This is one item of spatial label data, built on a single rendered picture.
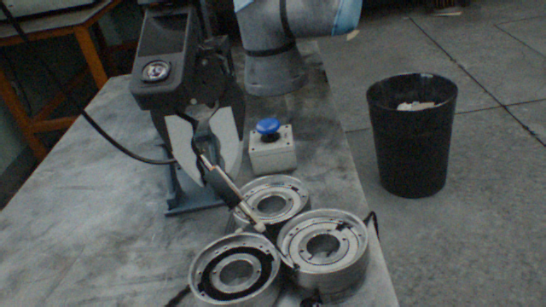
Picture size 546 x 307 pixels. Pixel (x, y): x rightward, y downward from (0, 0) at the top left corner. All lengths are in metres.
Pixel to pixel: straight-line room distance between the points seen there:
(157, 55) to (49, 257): 0.41
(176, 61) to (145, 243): 0.34
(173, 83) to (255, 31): 0.59
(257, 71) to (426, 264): 0.97
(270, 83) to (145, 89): 0.61
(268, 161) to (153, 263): 0.23
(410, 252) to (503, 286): 0.30
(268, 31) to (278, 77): 0.10
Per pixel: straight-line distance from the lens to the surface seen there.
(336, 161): 0.71
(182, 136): 0.47
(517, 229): 1.81
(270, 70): 0.96
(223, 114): 0.46
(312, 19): 0.89
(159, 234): 0.66
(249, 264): 0.53
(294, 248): 0.53
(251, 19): 0.94
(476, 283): 1.60
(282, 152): 0.69
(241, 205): 0.49
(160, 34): 0.42
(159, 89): 0.37
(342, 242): 0.52
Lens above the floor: 1.19
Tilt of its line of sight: 31 degrees down
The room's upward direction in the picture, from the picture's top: 12 degrees counter-clockwise
